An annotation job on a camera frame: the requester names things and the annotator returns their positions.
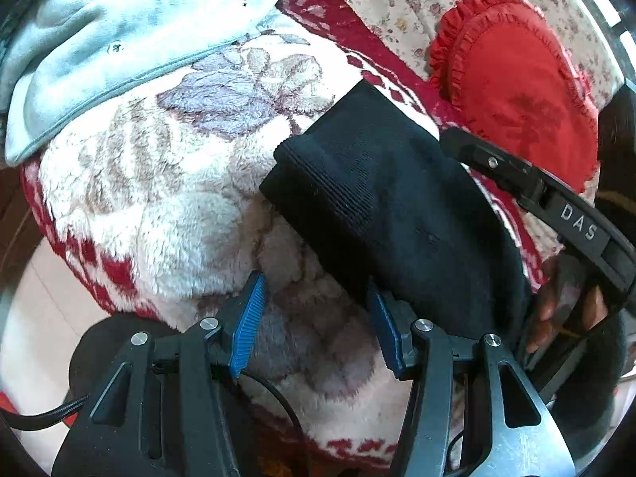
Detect person's right hand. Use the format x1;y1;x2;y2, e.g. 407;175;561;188
527;253;609;353

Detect light blue sweatshirt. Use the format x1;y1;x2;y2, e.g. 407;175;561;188
0;0;311;167

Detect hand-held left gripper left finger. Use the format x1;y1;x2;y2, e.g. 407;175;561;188
52;271;267;477

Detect floral bedsheet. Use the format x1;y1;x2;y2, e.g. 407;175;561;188
318;0;622;110

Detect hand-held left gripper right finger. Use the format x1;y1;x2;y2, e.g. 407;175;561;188
368;292;577;477

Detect red and white fleece blanket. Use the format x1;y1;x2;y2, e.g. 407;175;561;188
20;0;562;468

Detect red heart-shaped ruffled cushion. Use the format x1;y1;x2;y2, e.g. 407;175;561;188
428;0;601;194

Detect black cable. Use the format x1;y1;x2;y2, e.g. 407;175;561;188
0;392;96;432

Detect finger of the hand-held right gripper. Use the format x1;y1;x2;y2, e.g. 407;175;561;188
441;126;552;209

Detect black pants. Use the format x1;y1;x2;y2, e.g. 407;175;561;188
258;79;535;353

